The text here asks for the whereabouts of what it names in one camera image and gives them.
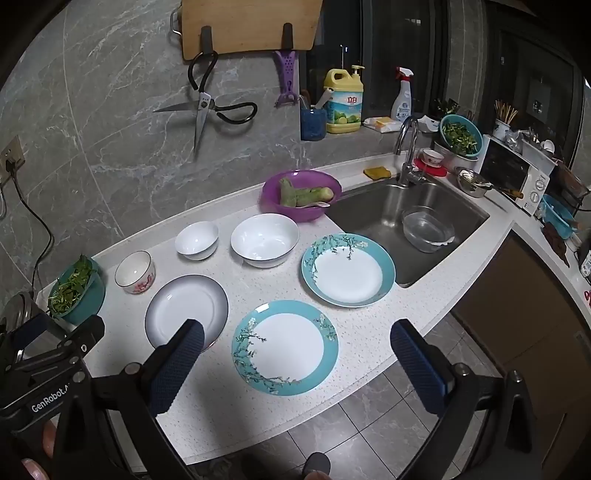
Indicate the dark grey shoe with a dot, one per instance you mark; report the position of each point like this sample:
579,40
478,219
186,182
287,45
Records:
316,464

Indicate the large white plate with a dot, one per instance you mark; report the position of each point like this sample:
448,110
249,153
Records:
263,240

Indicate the purple peeler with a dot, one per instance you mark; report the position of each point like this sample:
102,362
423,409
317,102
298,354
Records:
286,69

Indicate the brown cabinet door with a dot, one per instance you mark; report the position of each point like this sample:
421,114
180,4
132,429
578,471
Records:
521,314

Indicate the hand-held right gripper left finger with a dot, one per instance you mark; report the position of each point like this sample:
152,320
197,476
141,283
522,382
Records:
178,364

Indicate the purple plastic bowl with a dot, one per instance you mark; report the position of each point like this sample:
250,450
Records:
286,210

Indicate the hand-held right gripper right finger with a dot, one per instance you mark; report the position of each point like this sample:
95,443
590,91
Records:
418,369

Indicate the person's left hand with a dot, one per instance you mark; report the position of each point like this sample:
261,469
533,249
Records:
33,470

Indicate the grey rimmed white plate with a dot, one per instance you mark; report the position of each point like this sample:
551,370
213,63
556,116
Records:
184,304

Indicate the white spray bottle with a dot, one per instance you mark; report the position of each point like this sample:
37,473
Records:
400,106

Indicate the yellow green sponge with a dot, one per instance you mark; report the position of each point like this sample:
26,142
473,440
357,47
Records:
376,172

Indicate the black wall hook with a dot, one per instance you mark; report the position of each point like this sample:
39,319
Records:
287,37
206,39

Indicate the teal plastic bowl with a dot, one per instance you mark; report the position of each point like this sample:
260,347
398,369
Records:
90,300
479,146

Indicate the green vegetable piece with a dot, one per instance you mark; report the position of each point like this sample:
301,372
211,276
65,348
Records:
290,194
318,194

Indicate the wooden cutting board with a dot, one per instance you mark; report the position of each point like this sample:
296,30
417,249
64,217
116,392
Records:
249,23

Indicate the teal floral plate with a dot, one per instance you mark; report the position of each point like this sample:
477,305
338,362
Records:
281,346
348,277

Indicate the steel rice cooker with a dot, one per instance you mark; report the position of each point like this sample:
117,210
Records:
18,307

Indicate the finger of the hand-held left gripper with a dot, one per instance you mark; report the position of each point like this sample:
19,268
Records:
32,330
83,334

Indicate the wall socket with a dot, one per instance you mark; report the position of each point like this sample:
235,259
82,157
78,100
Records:
11,152

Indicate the small white bowl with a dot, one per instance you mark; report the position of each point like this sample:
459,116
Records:
196,237

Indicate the chopped greens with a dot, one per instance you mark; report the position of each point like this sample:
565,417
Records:
459,136

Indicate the white utensil holder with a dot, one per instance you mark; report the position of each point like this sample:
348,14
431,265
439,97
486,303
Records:
501,130

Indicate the chrome faucet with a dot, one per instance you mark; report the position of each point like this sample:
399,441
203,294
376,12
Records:
408,173

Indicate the white microwave oven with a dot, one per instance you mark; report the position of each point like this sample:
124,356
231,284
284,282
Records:
508,168

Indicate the bundle of chopsticks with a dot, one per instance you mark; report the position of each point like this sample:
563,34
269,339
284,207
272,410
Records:
504,110

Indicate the leafy greens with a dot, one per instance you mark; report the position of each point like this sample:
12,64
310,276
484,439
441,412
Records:
69,288

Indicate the red mat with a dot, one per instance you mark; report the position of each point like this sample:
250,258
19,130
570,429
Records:
436,171

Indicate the small patterned bowl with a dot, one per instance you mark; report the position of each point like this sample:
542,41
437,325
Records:
433,159

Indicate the steel pan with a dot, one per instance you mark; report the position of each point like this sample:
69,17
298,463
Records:
473,182

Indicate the dark brown cloth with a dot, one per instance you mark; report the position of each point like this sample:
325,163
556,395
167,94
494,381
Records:
556,242

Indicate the white and yellow sponge pack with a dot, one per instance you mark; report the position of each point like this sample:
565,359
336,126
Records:
382,123

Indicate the red floral white bowl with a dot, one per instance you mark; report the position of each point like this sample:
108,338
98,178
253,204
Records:
134,270

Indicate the stainless steel sink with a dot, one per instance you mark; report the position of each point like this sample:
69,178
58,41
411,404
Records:
369,217

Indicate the yellow detergent bottle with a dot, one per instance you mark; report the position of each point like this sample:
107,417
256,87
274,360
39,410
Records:
344,110

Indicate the blue cup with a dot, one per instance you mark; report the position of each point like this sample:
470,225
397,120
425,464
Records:
313,124

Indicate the blue plastic basket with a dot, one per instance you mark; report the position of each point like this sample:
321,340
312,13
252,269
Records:
556,214

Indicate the clear glass bowl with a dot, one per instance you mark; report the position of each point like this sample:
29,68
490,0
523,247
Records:
427,230

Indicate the dark window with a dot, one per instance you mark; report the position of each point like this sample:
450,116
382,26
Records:
406,32

